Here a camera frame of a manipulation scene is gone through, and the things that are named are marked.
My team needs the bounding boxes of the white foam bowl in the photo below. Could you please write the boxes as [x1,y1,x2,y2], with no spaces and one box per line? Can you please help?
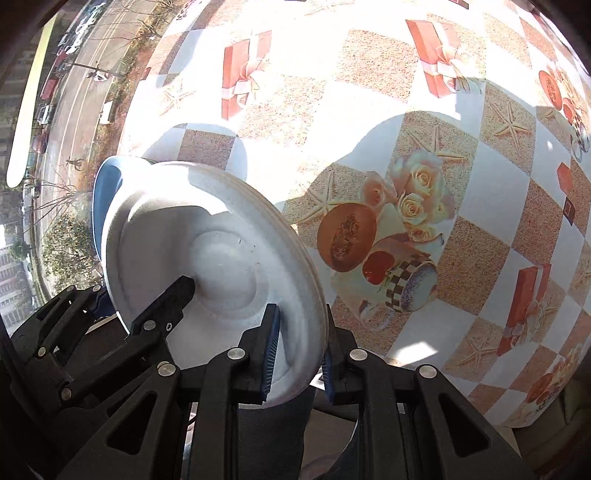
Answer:
[101,162,328,406]

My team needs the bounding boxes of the patterned checkered tablecloth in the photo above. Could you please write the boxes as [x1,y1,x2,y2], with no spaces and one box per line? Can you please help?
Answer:
[118,1,590,428]

